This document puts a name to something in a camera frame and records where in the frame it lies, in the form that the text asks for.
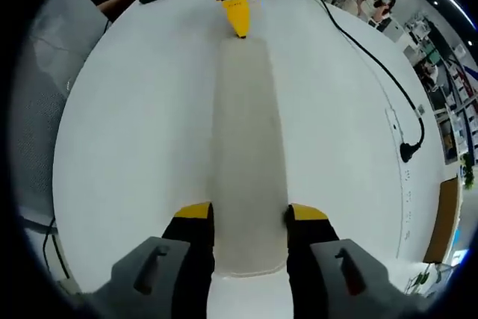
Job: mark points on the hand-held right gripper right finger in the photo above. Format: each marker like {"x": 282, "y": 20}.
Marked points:
{"x": 317, "y": 259}

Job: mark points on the grey mesh office chair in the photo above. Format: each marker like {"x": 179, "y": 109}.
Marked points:
{"x": 48, "y": 110}

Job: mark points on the beige cutlery case lid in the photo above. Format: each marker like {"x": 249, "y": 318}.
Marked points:
{"x": 248, "y": 147}

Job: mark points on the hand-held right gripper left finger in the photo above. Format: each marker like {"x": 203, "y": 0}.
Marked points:
{"x": 186, "y": 259}

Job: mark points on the brown cardboard box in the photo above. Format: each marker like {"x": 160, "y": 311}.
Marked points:
{"x": 444, "y": 222}

